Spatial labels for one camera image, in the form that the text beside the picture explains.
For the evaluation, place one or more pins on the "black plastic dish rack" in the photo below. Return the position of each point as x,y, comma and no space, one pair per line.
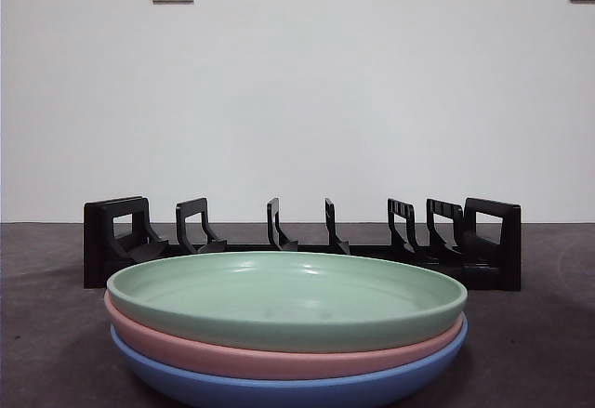
509,240

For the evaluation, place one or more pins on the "green plate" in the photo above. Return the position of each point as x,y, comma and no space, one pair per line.
279,296

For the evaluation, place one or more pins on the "pink plate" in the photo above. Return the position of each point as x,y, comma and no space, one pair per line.
279,364

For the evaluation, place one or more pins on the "blue plate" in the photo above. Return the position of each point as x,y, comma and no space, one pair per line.
279,393

